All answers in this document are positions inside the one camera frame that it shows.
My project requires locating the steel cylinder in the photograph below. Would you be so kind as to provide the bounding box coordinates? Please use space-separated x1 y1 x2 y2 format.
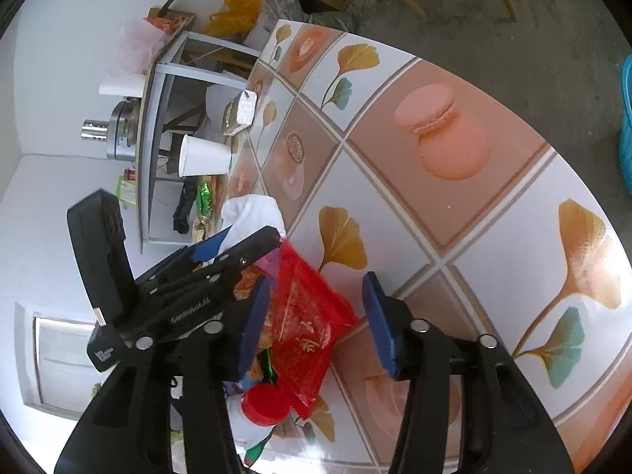
81 118 110 141

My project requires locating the white tissue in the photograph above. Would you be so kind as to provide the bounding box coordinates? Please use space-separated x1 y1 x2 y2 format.
220 195 288 258

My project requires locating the pink plastic bag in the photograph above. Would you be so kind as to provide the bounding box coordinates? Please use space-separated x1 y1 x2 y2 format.
118 17 169 77

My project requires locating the black cloth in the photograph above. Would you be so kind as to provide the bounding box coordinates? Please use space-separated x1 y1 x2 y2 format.
173 178 198 235

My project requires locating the white bottle with red cap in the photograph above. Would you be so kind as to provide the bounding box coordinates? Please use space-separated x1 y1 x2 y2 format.
222 382 293 455

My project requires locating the white paper towel roll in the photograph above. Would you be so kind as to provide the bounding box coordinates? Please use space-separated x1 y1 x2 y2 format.
99 75 145 97

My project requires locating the white paper cup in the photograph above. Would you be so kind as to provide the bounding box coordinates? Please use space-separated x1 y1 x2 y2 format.
179 134 232 177

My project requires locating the pile of snack packets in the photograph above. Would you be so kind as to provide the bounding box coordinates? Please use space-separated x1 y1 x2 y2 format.
145 15 186 35

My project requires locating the leaf pattern tablecloth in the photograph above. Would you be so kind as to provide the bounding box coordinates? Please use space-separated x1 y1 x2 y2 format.
217 20 628 474

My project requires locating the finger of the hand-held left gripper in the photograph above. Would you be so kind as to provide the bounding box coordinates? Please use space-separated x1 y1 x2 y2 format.
133 227 236 284
134 226 282 303

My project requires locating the green and white packet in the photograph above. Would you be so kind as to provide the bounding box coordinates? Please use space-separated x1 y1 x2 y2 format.
116 175 139 208

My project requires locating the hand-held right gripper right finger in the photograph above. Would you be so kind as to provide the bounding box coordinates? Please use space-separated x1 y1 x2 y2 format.
362 271 576 474

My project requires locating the blue plastic basket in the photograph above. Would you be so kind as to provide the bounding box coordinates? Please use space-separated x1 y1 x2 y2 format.
618 54 632 186

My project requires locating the small white gold box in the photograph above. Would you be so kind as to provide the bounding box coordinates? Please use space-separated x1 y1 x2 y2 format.
222 90 258 136

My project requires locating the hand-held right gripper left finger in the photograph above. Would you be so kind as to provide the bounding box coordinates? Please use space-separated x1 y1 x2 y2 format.
54 276 272 474

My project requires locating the white plastic sack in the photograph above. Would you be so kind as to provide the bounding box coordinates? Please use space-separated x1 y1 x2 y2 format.
205 84 248 129

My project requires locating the yellow plastic bag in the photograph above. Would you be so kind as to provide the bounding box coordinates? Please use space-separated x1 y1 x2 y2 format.
203 0 265 38

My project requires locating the grey metal shelf table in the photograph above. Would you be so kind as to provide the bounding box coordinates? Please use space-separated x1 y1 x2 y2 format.
135 31 262 254

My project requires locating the red green snack wrapper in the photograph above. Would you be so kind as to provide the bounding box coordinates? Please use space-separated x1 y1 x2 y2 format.
243 437 277 467

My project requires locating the steel cooking pot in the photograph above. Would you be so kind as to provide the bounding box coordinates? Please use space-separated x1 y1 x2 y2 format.
106 100 144 161

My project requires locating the red plastic packet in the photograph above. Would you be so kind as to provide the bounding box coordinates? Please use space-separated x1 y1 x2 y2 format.
259 241 359 420

